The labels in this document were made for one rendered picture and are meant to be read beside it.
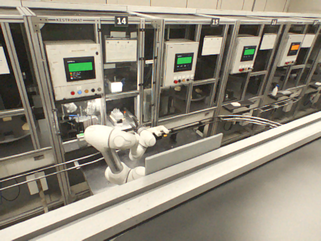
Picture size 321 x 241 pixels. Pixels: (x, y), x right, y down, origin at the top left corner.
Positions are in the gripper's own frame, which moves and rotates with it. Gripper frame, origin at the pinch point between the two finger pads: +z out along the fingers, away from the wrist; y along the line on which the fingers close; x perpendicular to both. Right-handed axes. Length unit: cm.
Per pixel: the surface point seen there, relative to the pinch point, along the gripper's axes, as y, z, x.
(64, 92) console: 32, 20, 55
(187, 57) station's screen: 53, 18, -75
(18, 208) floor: -112, 51, 118
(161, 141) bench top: -44, 9, -45
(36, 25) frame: 85, 21, 66
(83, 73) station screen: 47, 18, 37
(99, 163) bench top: -44, 5, 34
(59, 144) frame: -21, 22, 66
